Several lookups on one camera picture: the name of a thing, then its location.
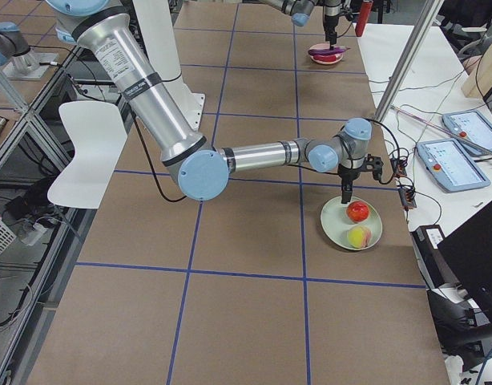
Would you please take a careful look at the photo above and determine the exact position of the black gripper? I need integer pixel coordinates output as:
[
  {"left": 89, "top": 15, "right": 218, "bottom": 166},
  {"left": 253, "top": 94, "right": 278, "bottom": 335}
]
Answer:
[
  {"left": 337, "top": 154, "right": 384, "bottom": 204},
  {"left": 323, "top": 6, "right": 353, "bottom": 44}
]

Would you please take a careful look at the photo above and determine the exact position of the purple eggplant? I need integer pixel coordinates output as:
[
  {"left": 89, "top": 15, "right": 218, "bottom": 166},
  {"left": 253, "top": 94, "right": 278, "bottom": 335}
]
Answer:
[{"left": 308, "top": 47, "right": 349, "bottom": 56}]

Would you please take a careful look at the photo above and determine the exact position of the yellow pink peach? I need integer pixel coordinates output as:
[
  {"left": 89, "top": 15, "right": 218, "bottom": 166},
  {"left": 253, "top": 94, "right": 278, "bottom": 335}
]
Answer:
[{"left": 347, "top": 225, "right": 372, "bottom": 249}]

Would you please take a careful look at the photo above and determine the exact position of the red chili pepper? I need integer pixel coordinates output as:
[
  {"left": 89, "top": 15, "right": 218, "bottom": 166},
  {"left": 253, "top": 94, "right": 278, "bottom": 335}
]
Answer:
[{"left": 312, "top": 55, "right": 342, "bottom": 65}]

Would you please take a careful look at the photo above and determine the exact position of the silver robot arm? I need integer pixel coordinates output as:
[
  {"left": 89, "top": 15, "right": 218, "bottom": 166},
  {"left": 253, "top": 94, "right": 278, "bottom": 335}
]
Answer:
[
  {"left": 49, "top": 1, "right": 383, "bottom": 203},
  {"left": 260, "top": 0, "right": 354, "bottom": 47}
]

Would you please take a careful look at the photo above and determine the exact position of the pink plate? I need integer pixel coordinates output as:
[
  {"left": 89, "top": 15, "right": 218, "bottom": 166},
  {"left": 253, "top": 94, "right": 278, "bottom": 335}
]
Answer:
[{"left": 308, "top": 43, "right": 348, "bottom": 65}]

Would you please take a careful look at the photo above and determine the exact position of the red cylinder bottle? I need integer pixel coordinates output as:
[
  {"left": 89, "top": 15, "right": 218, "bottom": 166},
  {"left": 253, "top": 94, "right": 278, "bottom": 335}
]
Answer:
[{"left": 355, "top": 0, "right": 373, "bottom": 37}]

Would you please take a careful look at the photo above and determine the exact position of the grey orange USB hub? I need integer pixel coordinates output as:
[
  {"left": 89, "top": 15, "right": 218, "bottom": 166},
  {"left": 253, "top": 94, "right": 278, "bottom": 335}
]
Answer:
[{"left": 390, "top": 157, "right": 407, "bottom": 177}]

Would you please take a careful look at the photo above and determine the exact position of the reacher grabber stick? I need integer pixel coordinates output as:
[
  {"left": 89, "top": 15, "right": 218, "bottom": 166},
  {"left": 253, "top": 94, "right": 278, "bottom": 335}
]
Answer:
[{"left": 390, "top": 105, "right": 492, "bottom": 156}]

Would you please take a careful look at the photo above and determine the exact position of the near teach pendant tablet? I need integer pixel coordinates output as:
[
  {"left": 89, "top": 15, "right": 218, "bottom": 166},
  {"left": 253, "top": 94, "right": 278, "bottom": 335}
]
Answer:
[{"left": 416, "top": 139, "right": 490, "bottom": 193}]

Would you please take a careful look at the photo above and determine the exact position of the teach pendant tablet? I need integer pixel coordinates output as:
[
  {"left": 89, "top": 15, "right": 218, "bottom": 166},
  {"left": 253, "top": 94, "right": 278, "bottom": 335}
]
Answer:
[
  {"left": 416, "top": 139, "right": 490, "bottom": 193},
  {"left": 442, "top": 110, "right": 492, "bottom": 151}
]

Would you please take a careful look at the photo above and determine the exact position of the far teach pendant tablet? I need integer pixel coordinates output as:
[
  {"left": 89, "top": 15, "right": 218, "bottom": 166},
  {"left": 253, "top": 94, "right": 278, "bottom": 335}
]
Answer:
[{"left": 442, "top": 110, "right": 492, "bottom": 151}]

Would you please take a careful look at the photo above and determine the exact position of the black laptop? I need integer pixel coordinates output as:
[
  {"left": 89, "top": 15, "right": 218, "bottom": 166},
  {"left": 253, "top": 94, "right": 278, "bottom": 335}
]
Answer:
[{"left": 438, "top": 201, "right": 492, "bottom": 318}]

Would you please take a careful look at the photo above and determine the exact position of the white plastic chair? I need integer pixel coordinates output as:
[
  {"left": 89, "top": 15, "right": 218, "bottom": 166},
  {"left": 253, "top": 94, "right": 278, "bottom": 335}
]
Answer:
[{"left": 47, "top": 100, "right": 127, "bottom": 209}]

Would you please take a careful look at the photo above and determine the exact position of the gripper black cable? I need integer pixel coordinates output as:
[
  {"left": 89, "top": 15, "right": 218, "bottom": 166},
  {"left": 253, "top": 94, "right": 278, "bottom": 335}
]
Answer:
[{"left": 365, "top": 116, "right": 401, "bottom": 185}]

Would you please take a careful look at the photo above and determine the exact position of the aluminium frame post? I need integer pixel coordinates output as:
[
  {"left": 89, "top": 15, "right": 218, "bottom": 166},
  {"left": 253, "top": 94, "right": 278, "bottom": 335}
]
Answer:
[{"left": 374, "top": 0, "right": 444, "bottom": 122}]

